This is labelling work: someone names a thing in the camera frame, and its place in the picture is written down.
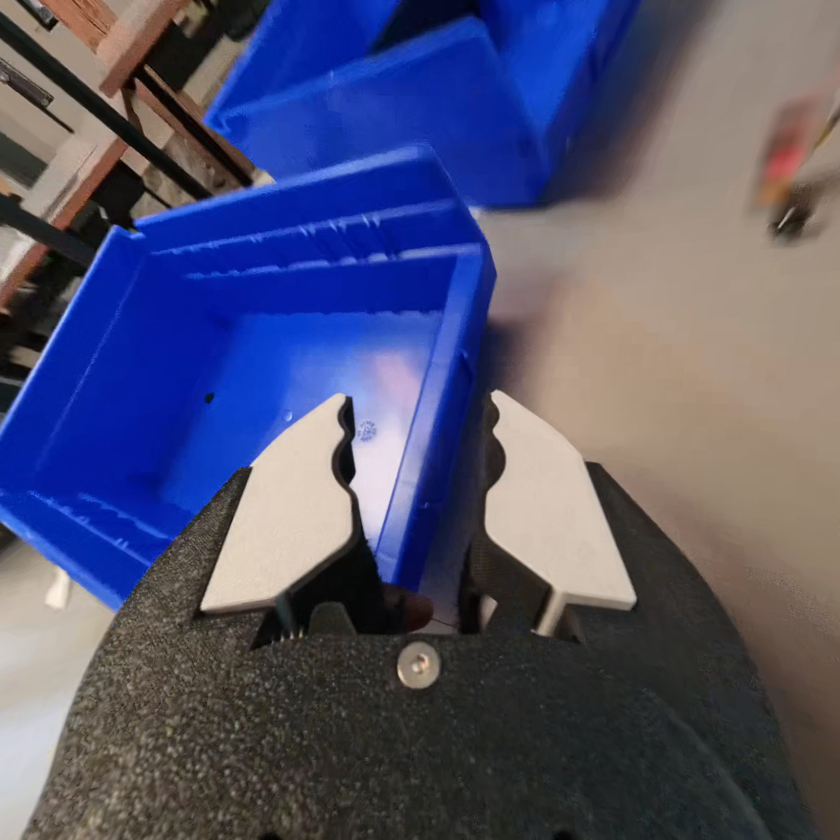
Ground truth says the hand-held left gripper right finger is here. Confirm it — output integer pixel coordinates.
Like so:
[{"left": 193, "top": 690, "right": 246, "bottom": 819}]
[{"left": 467, "top": 389, "right": 639, "bottom": 637}]

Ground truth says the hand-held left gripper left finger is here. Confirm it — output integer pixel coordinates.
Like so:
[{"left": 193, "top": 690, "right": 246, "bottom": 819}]
[{"left": 199, "top": 392, "right": 363, "bottom": 614}]

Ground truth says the black lego helmet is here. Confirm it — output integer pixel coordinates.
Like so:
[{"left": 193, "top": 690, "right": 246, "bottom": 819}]
[{"left": 769, "top": 200, "right": 818, "bottom": 242}]

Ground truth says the lego minifigure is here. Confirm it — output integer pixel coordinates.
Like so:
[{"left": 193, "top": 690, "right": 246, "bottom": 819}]
[{"left": 749, "top": 92, "right": 840, "bottom": 211}]

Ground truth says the person's left hand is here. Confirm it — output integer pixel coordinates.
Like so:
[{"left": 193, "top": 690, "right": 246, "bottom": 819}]
[{"left": 384, "top": 586, "right": 434, "bottom": 632}]

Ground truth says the blue plastic bin with divider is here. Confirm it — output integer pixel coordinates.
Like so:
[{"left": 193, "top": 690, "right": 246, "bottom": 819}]
[{"left": 205, "top": 0, "right": 647, "bottom": 210}]

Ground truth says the wooden metal shelf rack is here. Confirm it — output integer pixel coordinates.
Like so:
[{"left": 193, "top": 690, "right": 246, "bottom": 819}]
[{"left": 0, "top": 0, "right": 258, "bottom": 316}]

